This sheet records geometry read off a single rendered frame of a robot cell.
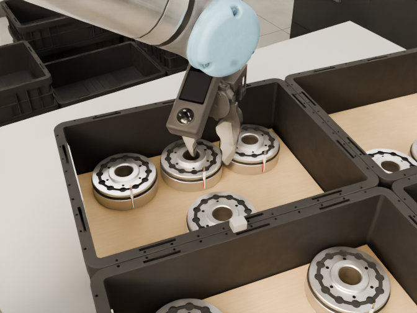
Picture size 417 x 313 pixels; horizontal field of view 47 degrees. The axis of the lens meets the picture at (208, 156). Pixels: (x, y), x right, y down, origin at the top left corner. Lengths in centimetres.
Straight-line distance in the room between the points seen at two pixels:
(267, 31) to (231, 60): 276
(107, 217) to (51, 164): 35
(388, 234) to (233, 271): 21
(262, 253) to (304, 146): 26
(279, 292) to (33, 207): 53
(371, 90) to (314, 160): 26
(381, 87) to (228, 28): 62
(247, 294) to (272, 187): 21
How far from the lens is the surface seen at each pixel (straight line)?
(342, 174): 74
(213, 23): 44
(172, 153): 81
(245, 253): 61
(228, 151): 75
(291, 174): 82
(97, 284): 56
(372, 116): 99
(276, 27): 328
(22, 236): 95
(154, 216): 75
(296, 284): 68
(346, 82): 96
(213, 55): 45
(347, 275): 68
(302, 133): 82
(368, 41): 158
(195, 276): 61
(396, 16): 229
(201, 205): 71
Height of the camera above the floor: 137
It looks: 40 degrees down
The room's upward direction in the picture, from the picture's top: straight up
